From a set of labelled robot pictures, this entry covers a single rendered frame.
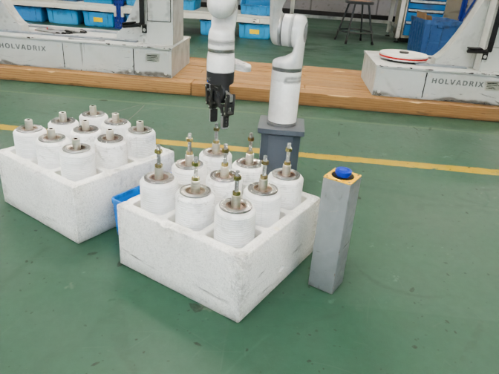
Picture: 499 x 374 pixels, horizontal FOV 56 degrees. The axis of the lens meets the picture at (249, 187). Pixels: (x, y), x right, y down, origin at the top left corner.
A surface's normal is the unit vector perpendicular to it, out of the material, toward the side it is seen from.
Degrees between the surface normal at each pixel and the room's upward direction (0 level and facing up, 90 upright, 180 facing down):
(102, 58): 90
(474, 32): 90
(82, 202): 90
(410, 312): 0
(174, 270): 90
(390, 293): 0
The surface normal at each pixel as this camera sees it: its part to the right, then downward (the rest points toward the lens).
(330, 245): -0.55, 0.32
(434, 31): -0.02, 0.46
